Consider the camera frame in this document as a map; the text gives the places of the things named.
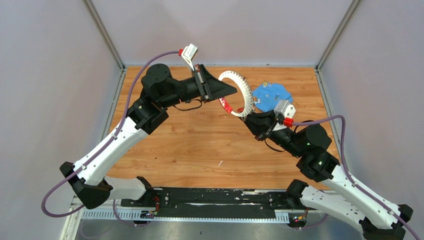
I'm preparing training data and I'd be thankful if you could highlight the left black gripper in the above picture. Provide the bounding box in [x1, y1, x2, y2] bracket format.
[160, 64, 237, 109]

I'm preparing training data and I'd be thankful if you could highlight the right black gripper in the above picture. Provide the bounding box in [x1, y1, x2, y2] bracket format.
[237, 109, 304, 159]

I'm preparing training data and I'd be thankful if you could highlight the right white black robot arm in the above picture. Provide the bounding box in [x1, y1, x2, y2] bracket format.
[242, 111, 418, 240]

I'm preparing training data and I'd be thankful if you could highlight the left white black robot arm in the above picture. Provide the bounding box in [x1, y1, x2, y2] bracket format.
[59, 63, 237, 210]

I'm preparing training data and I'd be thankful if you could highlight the blue folded cloth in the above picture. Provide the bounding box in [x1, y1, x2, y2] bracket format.
[252, 82, 294, 112]

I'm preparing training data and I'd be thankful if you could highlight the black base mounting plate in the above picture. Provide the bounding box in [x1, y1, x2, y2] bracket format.
[119, 187, 306, 220]

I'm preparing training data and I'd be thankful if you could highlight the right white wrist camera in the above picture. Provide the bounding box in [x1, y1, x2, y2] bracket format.
[273, 99, 296, 131]

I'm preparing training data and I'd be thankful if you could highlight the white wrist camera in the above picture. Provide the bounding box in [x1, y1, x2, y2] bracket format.
[273, 99, 296, 131]
[178, 43, 198, 72]

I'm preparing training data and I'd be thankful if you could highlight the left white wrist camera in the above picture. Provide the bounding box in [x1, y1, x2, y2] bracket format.
[178, 43, 198, 72]

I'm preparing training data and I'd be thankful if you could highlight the slotted aluminium rail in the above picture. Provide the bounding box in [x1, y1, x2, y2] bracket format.
[81, 208, 291, 223]

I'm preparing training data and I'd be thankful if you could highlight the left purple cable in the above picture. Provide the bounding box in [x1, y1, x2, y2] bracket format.
[41, 50, 183, 219]

